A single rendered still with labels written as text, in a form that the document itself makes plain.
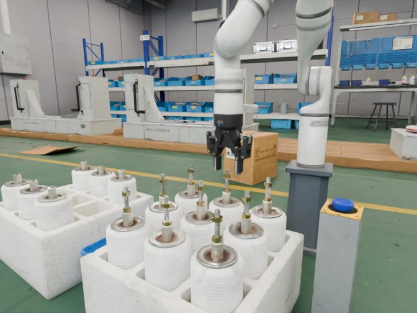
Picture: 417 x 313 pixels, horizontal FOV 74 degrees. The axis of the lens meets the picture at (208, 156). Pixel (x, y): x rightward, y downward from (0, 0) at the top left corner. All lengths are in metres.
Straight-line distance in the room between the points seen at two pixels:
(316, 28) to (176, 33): 9.75
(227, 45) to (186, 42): 9.61
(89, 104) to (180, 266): 3.30
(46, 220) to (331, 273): 0.72
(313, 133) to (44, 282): 0.89
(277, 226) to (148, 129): 2.54
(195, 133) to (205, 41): 7.33
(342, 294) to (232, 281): 0.25
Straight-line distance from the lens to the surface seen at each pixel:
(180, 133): 2.87
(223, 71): 0.68
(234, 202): 0.76
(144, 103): 3.30
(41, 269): 0.89
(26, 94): 4.90
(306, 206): 1.00
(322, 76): 0.96
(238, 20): 0.69
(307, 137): 0.97
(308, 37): 0.88
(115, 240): 0.64
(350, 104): 8.80
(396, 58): 6.52
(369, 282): 1.00
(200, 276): 0.50
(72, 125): 3.92
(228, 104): 0.67
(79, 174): 1.18
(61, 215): 0.88
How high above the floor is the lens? 0.53
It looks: 12 degrees down
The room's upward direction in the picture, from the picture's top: straight up
